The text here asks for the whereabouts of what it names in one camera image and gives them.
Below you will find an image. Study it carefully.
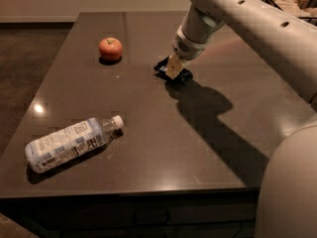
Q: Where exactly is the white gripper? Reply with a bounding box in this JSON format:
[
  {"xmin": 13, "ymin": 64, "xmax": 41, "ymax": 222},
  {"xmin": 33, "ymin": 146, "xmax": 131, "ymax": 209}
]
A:
[{"xmin": 165, "ymin": 27, "xmax": 209, "ymax": 79}]

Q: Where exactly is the blue rxbar wrapper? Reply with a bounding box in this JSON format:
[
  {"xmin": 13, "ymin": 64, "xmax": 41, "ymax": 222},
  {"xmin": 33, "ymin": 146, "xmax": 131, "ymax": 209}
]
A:
[{"xmin": 154, "ymin": 57, "xmax": 193, "ymax": 83}]

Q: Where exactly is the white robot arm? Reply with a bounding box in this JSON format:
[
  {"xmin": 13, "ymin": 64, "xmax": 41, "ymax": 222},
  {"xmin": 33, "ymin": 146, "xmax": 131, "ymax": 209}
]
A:
[{"xmin": 166, "ymin": 0, "xmax": 317, "ymax": 238}]

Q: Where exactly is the red apple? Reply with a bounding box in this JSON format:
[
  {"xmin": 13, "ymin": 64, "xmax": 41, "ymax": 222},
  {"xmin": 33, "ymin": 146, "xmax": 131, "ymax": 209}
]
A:
[{"xmin": 98, "ymin": 37, "xmax": 123, "ymax": 61}]

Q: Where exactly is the clear plastic water bottle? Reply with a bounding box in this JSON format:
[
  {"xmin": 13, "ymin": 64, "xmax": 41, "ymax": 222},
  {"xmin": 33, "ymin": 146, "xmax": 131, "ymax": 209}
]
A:
[{"xmin": 25, "ymin": 115, "xmax": 124, "ymax": 174}]

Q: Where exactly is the black wire basket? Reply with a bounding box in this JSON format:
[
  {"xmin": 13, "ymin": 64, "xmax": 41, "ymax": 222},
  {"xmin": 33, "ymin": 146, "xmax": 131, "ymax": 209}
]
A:
[{"xmin": 263, "ymin": 0, "xmax": 317, "ymax": 26}]

